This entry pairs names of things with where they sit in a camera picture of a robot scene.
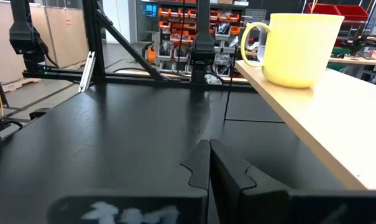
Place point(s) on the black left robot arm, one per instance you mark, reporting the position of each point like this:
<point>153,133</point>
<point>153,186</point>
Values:
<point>203,53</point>

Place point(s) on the wooden table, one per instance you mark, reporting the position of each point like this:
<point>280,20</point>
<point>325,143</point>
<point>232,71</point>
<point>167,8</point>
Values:
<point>355,60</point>

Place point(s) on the tan plywood crate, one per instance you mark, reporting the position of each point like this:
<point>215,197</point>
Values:
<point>63,37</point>

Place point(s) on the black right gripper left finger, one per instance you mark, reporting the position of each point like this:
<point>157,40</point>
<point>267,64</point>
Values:
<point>198,168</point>

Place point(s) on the large yellow mug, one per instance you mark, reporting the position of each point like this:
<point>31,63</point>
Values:
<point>299,49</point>

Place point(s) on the orange parts bin rack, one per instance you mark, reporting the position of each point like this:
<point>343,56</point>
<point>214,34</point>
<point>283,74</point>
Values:
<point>175,31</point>

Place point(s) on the wooden pallet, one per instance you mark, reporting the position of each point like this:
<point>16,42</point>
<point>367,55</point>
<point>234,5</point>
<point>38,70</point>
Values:
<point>20,84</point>

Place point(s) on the silver metal bracket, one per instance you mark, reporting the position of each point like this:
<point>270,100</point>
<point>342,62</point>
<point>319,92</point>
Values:
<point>87,71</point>

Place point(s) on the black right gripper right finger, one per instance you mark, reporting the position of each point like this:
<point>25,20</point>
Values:
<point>228,177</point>

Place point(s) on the black aluminium table frame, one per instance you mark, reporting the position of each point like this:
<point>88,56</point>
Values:
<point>94,37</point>

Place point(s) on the red storage bin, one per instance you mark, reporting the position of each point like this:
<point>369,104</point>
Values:
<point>321,8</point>
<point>352,12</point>

